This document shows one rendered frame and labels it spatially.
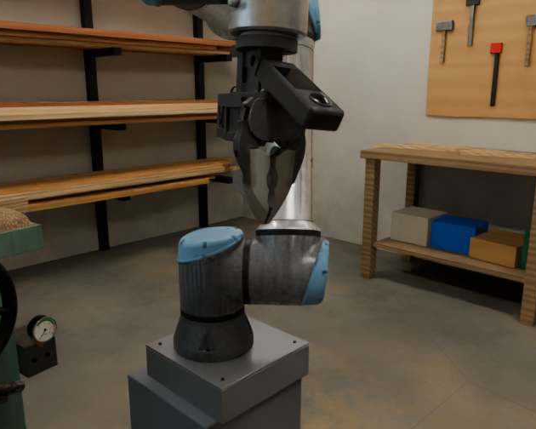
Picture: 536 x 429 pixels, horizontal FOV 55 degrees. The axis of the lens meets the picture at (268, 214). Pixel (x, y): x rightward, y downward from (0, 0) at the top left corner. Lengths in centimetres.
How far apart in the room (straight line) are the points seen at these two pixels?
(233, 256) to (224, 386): 27
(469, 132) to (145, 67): 248
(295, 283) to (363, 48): 318
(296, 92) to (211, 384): 73
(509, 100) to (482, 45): 39
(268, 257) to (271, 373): 26
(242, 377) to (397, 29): 322
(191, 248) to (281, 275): 20
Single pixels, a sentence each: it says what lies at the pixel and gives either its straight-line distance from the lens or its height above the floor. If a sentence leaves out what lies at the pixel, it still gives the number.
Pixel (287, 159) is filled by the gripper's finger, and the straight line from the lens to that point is 61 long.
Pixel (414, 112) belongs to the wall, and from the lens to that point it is 391.
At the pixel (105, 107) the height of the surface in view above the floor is 111.
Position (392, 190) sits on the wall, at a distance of 404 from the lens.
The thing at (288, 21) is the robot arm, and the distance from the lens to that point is 59.
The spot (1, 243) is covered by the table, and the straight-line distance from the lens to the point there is 134.
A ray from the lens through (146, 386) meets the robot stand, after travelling 130.
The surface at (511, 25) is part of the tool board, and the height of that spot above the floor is 160.
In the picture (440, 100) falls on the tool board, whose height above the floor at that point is 116.
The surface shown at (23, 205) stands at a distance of 153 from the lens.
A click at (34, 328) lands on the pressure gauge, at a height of 68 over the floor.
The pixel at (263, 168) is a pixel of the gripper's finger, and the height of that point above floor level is 113.
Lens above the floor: 122
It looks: 13 degrees down
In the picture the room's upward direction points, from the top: straight up
